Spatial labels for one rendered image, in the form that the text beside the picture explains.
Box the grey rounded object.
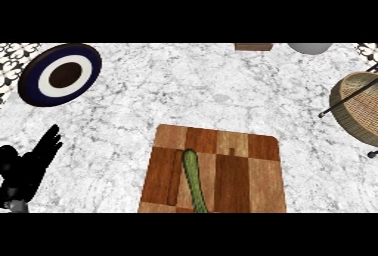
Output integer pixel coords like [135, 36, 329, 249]
[286, 43, 332, 56]

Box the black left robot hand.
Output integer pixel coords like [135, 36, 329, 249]
[0, 124, 64, 211]

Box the long green vegetable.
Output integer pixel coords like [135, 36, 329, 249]
[181, 148, 209, 214]

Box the wicker tiered basket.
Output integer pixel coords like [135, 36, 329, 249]
[317, 63, 378, 159]

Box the wooden cutting board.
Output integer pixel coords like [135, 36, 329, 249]
[137, 123, 287, 214]

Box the navy and white plate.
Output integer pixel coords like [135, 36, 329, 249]
[16, 43, 103, 108]

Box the brown wooden block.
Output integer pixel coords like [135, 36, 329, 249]
[233, 43, 274, 52]

